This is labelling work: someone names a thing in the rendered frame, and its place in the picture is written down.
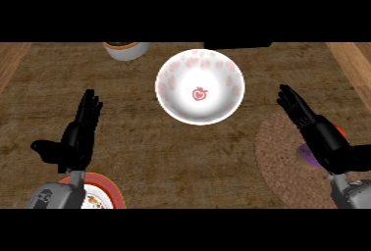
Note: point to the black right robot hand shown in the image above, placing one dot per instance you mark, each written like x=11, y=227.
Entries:
x=322, y=137

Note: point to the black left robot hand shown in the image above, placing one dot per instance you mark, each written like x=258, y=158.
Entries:
x=76, y=137

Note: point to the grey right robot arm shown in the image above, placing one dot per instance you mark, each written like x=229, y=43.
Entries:
x=351, y=192

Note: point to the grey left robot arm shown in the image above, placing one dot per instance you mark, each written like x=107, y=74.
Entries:
x=59, y=192

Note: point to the purple can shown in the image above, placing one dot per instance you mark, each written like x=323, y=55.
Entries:
x=307, y=157

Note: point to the round brown woven placemat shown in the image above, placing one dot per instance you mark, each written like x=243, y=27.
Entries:
x=283, y=163

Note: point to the white bowl with pink hearts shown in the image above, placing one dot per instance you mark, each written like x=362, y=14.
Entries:
x=199, y=86

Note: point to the white plate with red rim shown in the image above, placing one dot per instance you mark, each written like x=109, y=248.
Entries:
x=100, y=192

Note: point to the white pot with orange rim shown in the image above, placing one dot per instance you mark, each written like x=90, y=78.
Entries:
x=125, y=50

